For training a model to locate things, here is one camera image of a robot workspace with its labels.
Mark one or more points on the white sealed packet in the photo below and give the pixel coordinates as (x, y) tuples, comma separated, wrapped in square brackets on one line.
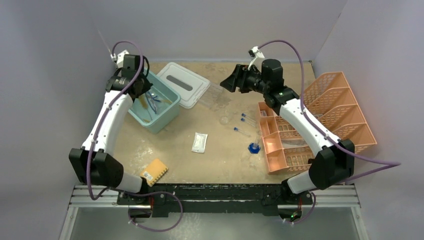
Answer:
[(199, 143)]

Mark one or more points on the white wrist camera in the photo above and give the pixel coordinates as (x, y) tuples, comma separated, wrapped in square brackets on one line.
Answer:
[(118, 59), (255, 54)]

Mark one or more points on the clear glass beaker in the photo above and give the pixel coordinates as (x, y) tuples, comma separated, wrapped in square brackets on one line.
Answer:
[(224, 119)]

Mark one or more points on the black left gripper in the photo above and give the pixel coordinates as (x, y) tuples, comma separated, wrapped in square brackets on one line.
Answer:
[(147, 85)]

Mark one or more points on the orange mesh file rack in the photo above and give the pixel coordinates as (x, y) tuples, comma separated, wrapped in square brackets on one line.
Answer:
[(331, 100)]

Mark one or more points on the blue safety glasses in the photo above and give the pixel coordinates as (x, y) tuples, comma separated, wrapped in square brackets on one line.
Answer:
[(154, 101)]

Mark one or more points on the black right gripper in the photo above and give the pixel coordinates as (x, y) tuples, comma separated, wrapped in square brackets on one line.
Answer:
[(231, 83)]

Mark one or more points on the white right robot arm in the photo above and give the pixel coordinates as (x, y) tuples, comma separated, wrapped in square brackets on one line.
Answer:
[(332, 161)]

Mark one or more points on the aluminium front frame rail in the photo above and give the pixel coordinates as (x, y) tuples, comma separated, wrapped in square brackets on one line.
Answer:
[(338, 196)]

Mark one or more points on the teal plastic bin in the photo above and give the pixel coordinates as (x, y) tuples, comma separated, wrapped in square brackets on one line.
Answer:
[(171, 105)]

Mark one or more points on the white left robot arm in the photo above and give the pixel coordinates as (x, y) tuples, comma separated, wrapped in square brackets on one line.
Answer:
[(93, 162)]

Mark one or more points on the blue base small flask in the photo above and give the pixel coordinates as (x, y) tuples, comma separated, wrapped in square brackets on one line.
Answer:
[(254, 148)]

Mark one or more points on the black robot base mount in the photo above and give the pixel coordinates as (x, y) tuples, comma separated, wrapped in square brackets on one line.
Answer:
[(268, 199)]

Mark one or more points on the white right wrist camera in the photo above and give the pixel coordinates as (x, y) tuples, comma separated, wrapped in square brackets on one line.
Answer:
[(255, 54)]

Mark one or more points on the white plastic bin lid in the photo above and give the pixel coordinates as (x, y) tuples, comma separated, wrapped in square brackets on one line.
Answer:
[(188, 84)]

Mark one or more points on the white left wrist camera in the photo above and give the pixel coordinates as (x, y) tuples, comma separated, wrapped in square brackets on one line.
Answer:
[(118, 59)]

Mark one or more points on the metal crucible tongs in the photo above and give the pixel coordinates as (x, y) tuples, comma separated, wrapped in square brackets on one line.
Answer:
[(150, 115)]

